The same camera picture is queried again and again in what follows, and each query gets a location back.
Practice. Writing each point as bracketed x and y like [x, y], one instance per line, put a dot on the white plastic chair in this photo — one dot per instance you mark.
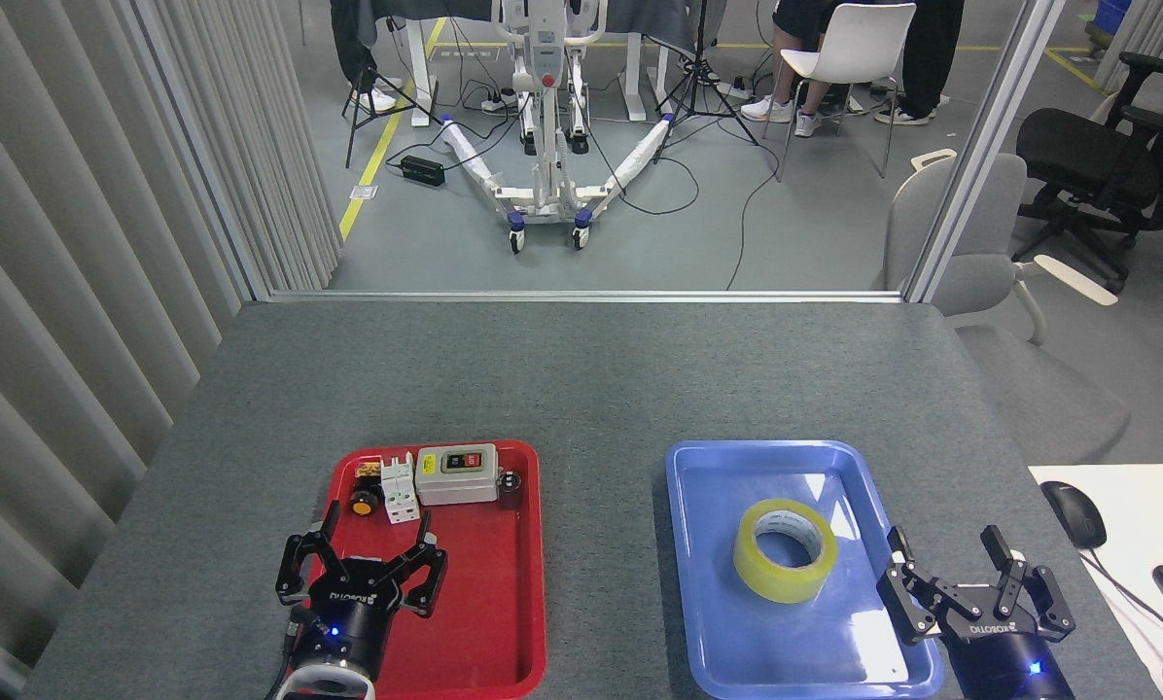
[859, 44]

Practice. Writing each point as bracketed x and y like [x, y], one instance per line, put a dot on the yellow tape roll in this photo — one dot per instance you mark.
[786, 583]

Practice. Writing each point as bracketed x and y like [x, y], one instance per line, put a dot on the small dark knob switch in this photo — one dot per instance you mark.
[511, 491]

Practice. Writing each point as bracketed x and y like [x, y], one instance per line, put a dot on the black tripod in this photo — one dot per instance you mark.
[702, 87]
[387, 115]

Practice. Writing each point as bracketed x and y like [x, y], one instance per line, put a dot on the blue plastic tray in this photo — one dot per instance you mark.
[737, 642]

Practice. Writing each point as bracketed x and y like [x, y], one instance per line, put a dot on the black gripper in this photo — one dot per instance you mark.
[1004, 661]
[348, 622]

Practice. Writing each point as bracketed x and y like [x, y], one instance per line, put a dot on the white power strip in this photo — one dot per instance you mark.
[499, 100]

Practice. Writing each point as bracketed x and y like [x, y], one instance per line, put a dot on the dark-topped desk with white legs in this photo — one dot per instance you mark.
[420, 68]

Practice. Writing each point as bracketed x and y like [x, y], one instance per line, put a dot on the silver frame rail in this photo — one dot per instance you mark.
[581, 296]

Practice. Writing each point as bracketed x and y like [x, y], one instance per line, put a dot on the white circuit breaker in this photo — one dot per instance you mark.
[399, 486]

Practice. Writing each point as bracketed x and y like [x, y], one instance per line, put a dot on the black office chair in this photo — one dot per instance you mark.
[1087, 156]

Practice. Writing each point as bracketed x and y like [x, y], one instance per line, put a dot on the white wheeled stand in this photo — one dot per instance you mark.
[547, 117]

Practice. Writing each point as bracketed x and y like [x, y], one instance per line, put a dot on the white side desk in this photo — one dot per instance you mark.
[1145, 515]

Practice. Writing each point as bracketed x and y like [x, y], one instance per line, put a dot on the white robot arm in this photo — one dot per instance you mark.
[324, 685]

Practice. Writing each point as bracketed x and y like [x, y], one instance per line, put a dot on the seated person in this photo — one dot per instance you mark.
[791, 58]

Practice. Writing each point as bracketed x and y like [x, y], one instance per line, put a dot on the person in white shoes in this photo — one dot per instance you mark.
[353, 39]

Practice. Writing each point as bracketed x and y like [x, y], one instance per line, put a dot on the grey push button switch box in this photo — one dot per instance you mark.
[455, 481]

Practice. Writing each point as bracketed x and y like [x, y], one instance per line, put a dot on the blue storage bin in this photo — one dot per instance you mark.
[1113, 15]

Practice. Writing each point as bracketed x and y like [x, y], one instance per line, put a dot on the black computer mouse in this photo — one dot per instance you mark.
[1075, 513]

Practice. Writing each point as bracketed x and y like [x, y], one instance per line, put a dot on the silver frame post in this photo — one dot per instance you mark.
[980, 156]

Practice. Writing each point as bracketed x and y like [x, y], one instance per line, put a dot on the black power adapter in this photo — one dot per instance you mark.
[422, 171]

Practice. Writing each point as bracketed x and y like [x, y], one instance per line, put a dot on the grey padded chair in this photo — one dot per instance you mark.
[980, 272]

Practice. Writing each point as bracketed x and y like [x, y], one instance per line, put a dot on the red plastic tray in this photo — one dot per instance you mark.
[489, 603]

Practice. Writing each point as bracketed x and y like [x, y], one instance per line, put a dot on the orange and black push button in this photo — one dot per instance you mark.
[364, 504]

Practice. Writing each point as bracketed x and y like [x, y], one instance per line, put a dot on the standing person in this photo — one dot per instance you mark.
[927, 58]

